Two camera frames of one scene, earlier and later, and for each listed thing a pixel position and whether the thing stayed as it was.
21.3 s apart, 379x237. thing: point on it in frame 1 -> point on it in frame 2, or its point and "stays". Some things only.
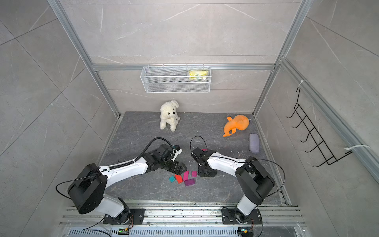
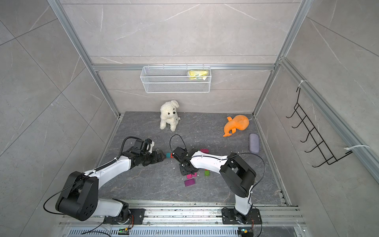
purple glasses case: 254,143 stays
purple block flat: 189,181 stays
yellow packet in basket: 198,74 stays
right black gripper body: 201,172 -> 183,171
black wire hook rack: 329,158 stays
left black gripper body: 171,166 -> 148,158
